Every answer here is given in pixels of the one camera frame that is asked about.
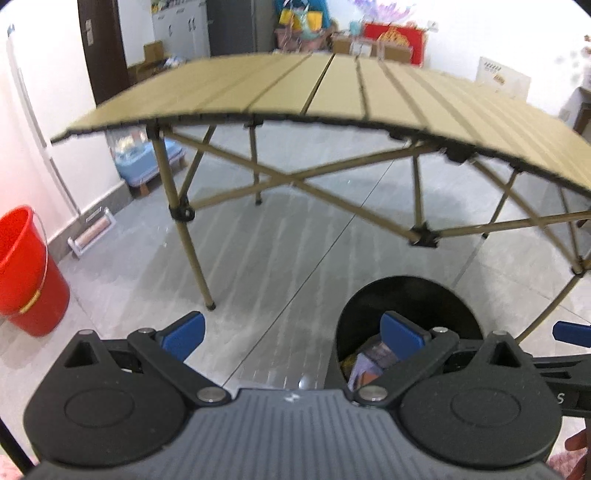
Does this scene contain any khaki folding table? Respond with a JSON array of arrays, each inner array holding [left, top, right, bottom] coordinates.
[[50, 51, 591, 344]]

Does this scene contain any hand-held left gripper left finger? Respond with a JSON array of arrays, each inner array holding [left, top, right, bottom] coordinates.
[[44, 311, 232, 407]]

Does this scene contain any blue tissue box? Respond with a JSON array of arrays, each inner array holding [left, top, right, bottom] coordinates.
[[348, 353, 386, 388]]

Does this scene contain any black trash bin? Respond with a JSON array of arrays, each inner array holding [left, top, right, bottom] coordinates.
[[329, 275, 483, 391]]

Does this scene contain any person's right hand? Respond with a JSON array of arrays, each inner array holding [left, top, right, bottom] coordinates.
[[564, 427, 591, 455]]

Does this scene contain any black cable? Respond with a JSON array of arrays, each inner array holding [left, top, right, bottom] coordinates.
[[0, 418, 35, 476]]

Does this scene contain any brown cardboard box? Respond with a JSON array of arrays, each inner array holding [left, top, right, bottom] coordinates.
[[331, 34, 384, 58]]

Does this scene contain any white flat box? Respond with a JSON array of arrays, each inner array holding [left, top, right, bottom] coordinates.
[[475, 56, 532, 100]]

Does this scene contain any red gift box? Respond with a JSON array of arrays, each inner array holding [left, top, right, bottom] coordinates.
[[362, 22, 428, 65]]

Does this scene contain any white floor wiper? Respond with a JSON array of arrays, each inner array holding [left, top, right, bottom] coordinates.
[[7, 28, 114, 258]]

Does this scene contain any white base cabinet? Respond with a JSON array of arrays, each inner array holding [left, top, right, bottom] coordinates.
[[151, 0, 211, 61]]

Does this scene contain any dark wooden door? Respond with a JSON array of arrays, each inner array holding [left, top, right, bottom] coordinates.
[[78, 0, 134, 106]]

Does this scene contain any open cardboard box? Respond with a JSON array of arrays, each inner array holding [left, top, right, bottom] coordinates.
[[127, 41, 185, 84]]

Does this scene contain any red plastic bucket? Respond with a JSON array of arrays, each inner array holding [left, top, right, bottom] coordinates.
[[0, 205, 71, 337]]

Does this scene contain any iridescent paper decoration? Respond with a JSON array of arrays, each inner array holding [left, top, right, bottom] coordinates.
[[353, 0, 416, 21]]

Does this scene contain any blue plastic storage bin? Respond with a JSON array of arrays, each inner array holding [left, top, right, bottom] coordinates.
[[111, 127, 188, 199]]

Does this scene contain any blue gift bag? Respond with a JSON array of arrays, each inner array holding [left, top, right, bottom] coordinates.
[[276, 0, 331, 31]]

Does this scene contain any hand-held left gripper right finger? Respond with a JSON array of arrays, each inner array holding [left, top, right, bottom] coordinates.
[[353, 311, 539, 407]]

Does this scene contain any grey refrigerator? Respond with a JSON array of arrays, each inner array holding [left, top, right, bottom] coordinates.
[[205, 0, 257, 57]]

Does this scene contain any pink fuzzy cloth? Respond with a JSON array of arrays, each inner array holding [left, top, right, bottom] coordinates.
[[547, 452, 585, 480]]

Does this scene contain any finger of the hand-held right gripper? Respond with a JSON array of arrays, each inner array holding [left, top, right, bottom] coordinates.
[[526, 354, 591, 386], [553, 322, 591, 347]]

